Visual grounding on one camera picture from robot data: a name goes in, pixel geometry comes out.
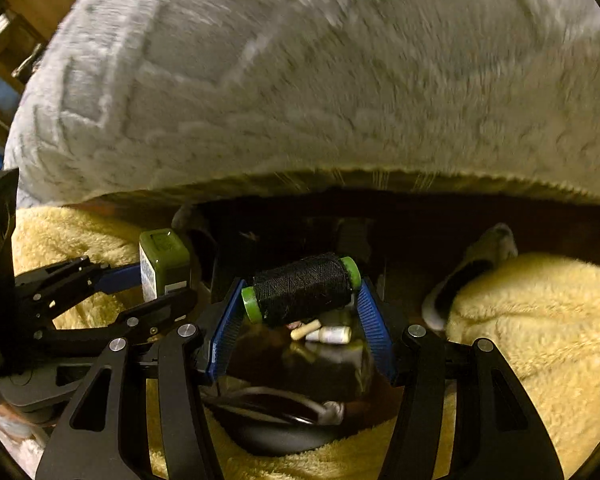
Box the green square box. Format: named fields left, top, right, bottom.
left=140, top=229, right=190, bottom=301

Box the black thread spool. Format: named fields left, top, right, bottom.
left=242, top=254, right=362, bottom=327

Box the yellow fluffy blanket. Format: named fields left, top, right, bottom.
left=12, top=207, right=600, bottom=479

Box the white small bottle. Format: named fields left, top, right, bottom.
left=306, top=326, right=352, bottom=346

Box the grey plush blanket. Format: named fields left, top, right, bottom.
left=5, top=0, right=600, bottom=208

